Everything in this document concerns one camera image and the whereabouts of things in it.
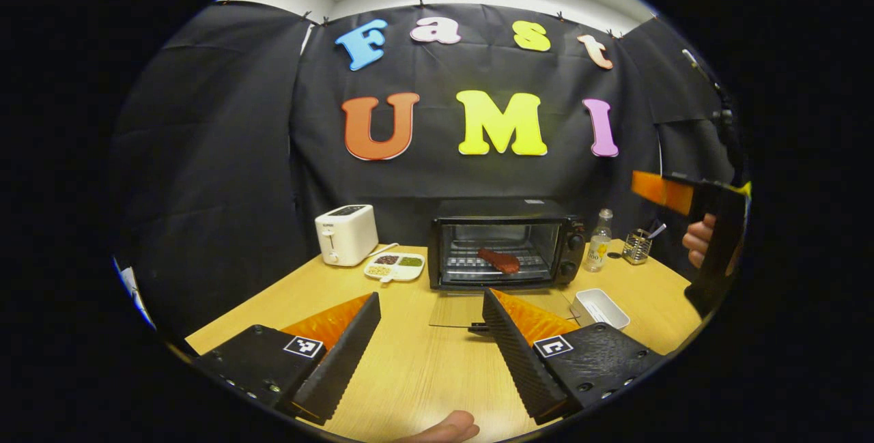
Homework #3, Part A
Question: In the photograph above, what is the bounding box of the clear glass bottle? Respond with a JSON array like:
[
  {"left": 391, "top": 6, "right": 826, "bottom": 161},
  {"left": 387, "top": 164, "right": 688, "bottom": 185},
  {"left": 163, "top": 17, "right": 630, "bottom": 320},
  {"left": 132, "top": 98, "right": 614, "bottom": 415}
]
[{"left": 584, "top": 208, "right": 613, "bottom": 273}]

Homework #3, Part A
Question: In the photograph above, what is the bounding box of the black electric oven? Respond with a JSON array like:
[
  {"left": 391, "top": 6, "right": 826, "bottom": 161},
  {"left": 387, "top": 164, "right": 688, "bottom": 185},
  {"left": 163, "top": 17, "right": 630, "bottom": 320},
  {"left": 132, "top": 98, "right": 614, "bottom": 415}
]
[{"left": 427, "top": 199, "right": 588, "bottom": 334}]

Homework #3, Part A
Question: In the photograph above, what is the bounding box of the row of small cloth clips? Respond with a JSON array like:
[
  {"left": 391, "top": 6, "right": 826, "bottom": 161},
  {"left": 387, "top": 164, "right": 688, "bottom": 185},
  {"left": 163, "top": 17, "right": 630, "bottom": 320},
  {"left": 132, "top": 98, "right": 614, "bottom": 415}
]
[{"left": 220, "top": 0, "right": 660, "bottom": 38}]

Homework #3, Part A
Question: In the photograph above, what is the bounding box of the white toaster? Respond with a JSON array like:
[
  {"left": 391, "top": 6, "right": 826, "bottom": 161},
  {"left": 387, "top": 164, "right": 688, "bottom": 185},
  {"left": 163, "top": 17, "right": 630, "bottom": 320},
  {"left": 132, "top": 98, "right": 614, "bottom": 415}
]
[{"left": 315, "top": 204, "right": 380, "bottom": 267}]

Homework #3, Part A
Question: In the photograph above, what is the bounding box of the white rectangular tray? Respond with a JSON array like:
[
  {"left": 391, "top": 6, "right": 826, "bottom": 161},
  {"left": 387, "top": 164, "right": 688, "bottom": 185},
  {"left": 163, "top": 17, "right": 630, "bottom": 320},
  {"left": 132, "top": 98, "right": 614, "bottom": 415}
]
[{"left": 570, "top": 288, "right": 631, "bottom": 331}]

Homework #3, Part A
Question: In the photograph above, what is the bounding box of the white divided snack dish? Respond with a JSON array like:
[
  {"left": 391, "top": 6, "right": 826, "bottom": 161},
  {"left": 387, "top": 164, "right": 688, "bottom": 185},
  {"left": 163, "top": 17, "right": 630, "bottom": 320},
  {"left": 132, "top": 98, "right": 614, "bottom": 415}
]
[{"left": 363, "top": 252, "right": 425, "bottom": 284}]

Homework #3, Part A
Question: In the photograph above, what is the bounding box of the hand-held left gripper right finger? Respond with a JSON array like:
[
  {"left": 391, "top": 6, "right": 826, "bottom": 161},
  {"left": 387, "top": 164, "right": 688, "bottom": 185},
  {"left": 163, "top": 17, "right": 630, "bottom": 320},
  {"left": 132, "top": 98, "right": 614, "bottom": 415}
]
[{"left": 482, "top": 288, "right": 666, "bottom": 425}]

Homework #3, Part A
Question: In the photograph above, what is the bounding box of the black cable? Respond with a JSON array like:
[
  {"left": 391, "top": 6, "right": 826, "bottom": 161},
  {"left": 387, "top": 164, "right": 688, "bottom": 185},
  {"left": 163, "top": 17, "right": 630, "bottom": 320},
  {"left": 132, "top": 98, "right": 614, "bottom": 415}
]
[{"left": 681, "top": 47, "right": 745, "bottom": 181}]

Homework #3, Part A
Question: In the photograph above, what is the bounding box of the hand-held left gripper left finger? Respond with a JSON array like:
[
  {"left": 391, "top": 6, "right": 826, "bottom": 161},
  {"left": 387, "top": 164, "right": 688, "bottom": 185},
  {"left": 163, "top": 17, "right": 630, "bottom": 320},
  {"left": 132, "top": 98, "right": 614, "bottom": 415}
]
[{"left": 195, "top": 291, "right": 382, "bottom": 427}]

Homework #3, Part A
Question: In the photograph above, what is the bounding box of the black backdrop cloth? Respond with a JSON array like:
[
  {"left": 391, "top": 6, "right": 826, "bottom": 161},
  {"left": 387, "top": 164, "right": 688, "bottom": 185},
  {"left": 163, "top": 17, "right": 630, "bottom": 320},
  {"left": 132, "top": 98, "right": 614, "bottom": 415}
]
[{"left": 113, "top": 1, "right": 748, "bottom": 338}]

